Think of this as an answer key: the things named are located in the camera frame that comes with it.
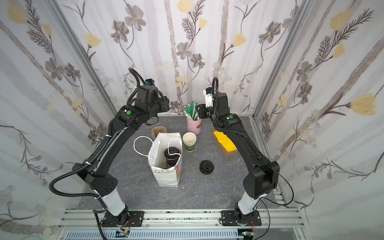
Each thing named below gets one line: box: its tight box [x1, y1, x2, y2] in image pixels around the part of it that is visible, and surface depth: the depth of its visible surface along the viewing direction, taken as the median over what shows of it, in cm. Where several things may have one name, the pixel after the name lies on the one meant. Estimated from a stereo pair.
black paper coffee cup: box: [164, 154, 181, 168], surface depth 85 cm
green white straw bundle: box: [183, 101, 200, 121], surface depth 102 cm
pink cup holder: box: [186, 117, 202, 135], surface depth 106 cm
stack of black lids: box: [199, 160, 214, 175], surface depth 92 cm
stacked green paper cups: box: [182, 131, 197, 153], surface depth 96 cm
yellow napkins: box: [213, 130, 237, 152], surface depth 100 cm
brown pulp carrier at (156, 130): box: [151, 126, 167, 139], surface depth 107 cm
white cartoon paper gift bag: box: [133, 132, 183, 188], surface depth 76 cm
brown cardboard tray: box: [211, 129, 238, 157], surface depth 100 cm
